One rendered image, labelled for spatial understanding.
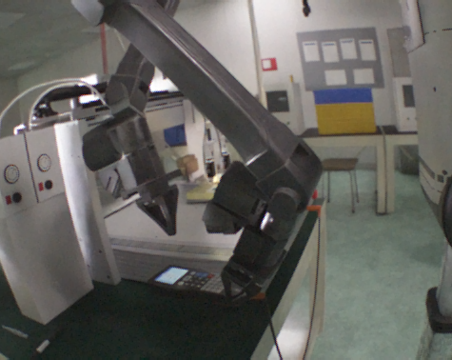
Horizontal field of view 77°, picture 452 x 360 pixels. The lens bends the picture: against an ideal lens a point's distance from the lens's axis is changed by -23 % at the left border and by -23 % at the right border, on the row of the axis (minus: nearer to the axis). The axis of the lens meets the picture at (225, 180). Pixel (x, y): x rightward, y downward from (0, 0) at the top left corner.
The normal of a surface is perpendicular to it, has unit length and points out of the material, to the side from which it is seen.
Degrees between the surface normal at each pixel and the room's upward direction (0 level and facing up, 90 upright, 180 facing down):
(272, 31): 90
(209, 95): 109
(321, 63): 90
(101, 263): 90
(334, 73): 90
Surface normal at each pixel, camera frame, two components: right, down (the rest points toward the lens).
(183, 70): -0.44, 0.57
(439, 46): -0.97, 0.18
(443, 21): -0.81, 0.24
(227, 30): -0.38, 0.26
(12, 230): 0.91, -0.03
